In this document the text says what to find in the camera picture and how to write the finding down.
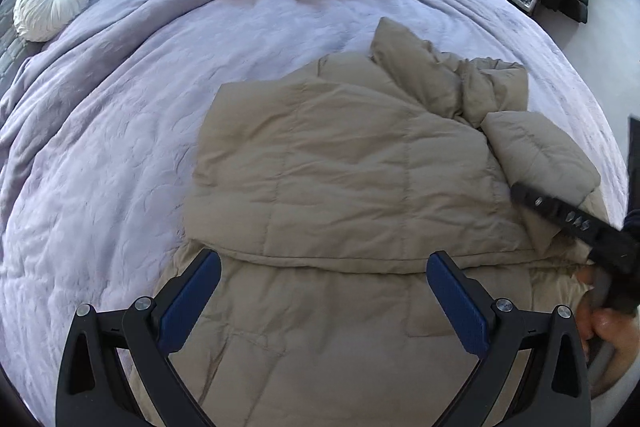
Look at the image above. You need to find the beige puffer jacket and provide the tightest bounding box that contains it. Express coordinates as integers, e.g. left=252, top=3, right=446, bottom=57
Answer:
left=150, top=17, right=608, bottom=427

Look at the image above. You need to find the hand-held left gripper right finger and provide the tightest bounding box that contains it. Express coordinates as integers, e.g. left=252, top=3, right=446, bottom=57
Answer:
left=426, top=250, right=592, bottom=427

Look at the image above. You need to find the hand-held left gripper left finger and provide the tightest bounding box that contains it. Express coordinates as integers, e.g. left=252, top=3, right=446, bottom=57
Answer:
left=54, top=249, right=222, bottom=427

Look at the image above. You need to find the lavender quilted blanket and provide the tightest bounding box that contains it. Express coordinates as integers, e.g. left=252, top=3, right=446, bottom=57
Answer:
left=0, top=0, right=628, bottom=408

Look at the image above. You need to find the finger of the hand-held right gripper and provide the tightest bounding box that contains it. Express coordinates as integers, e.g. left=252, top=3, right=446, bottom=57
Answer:
left=510, top=182, right=610, bottom=249

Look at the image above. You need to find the person's right hand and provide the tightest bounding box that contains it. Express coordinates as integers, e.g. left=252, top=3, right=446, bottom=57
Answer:
left=574, top=264, right=640, bottom=378

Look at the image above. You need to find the grey quilted pillow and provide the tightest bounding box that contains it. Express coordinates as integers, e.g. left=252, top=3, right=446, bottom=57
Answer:
left=0, top=0, right=42, bottom=82

